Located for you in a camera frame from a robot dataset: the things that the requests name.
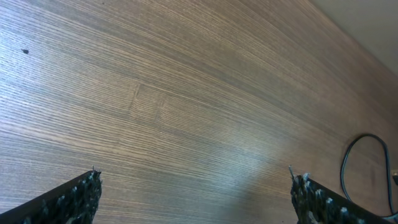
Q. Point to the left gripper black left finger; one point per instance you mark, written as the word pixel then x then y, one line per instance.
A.
pixel 75 201

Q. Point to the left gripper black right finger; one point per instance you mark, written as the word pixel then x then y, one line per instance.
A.
pixel 314 203

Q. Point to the black USB cable long loop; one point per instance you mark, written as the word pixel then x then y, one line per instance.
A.
pixel 389 174

